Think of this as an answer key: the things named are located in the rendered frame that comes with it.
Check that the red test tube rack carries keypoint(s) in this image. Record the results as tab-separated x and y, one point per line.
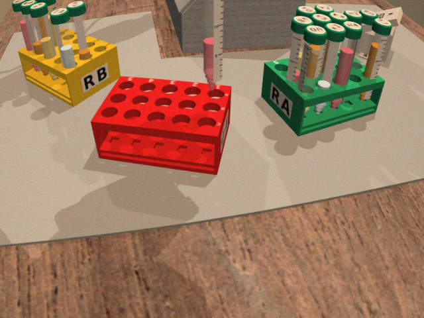
196	146

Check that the yellow test tube rack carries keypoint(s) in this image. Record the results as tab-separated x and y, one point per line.
76	84

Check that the green test tube rack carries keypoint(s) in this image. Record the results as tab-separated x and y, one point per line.
289	103

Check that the beige bench mat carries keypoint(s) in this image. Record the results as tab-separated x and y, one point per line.
54	186

